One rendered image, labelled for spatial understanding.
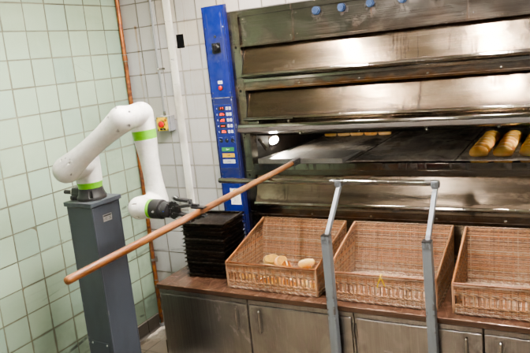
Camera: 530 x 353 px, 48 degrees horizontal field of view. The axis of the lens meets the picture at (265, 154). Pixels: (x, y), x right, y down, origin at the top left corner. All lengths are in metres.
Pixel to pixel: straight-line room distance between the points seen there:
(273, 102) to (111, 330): 1.54
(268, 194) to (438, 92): 1.19
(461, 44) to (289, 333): 1.72
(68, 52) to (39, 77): 0.28
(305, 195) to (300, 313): 0.74
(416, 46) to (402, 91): 0.24
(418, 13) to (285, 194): 1.29
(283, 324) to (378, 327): 0.52
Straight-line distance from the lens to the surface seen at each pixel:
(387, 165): 3.28
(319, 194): 3.46
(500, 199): 3.20
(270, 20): 3.48
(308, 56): 3.37
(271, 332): 3.27
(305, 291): 3.13
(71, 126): 3.71
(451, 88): 3.15
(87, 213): 3.05
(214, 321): 3.44
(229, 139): 3.63
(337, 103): 3.32
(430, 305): 2.80
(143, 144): 2.86
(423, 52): 3.15
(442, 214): 3.28
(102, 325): 3.25
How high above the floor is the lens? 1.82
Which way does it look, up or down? 9 degrees down
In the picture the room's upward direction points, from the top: 6 degrees counter-clockwise
